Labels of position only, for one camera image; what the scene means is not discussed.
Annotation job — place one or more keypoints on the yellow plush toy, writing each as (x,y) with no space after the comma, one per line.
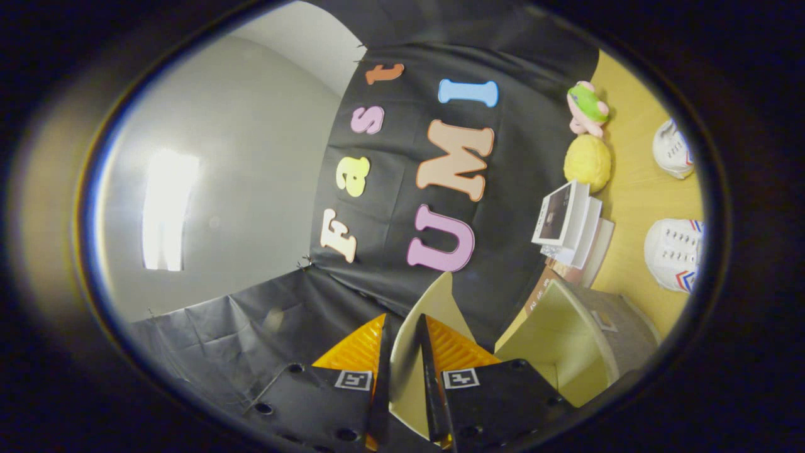
(588,163)

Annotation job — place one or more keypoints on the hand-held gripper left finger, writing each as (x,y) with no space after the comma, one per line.
(314,402)

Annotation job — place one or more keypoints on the pink and green plush toy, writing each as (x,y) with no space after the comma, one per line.
(588,107)

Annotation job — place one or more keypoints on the grey fabric storage box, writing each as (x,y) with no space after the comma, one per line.
(566,340)

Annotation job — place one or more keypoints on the white canvas shoe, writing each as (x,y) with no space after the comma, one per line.
(670,251)
(670,148)

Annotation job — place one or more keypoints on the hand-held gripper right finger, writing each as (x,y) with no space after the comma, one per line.
(497,402)

